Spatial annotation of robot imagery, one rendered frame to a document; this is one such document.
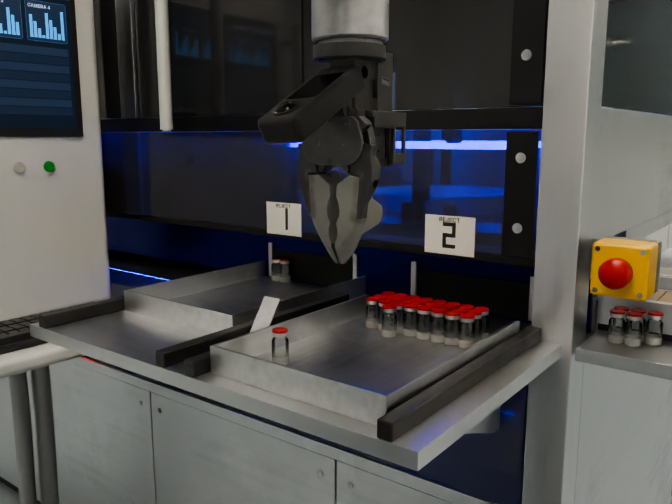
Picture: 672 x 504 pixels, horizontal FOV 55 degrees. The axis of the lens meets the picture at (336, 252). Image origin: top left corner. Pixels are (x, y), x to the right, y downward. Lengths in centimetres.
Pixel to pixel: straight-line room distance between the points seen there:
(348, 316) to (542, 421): 33
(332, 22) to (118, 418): 133
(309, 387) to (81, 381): 121
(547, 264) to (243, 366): 45
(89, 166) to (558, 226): 98
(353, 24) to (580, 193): 44
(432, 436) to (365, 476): 58
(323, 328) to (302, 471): 43
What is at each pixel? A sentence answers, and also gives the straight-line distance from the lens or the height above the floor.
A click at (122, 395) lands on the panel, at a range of 173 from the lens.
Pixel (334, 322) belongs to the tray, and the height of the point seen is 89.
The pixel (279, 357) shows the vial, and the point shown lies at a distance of 84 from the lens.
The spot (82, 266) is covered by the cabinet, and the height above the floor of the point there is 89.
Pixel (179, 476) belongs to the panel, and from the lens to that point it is 164.
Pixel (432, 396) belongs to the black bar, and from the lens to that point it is 71.
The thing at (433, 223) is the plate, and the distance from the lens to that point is 103.
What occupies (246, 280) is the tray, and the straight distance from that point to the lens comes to 134.
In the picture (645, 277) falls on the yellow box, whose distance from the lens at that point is 93.
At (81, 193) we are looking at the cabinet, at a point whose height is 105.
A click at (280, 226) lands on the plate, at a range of 122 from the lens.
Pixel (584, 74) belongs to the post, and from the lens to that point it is 94.
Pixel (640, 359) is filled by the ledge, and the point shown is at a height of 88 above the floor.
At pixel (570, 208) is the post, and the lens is 94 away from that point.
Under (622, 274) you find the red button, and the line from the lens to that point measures 90.
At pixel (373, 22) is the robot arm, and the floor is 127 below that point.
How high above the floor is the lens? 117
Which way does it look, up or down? 10 degrees down
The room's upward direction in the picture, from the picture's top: straight up
